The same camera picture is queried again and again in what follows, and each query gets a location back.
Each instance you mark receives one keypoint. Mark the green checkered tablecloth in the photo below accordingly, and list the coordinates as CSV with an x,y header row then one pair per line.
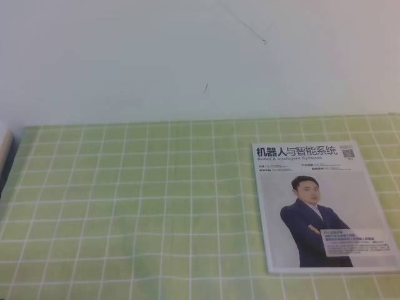
x,y
169,210

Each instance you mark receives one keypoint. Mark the white robotics magazine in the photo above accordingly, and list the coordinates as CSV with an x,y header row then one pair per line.
x,y
319,210

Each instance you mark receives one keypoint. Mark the beige board at left edge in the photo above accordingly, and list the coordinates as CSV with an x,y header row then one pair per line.
x,y
8,152

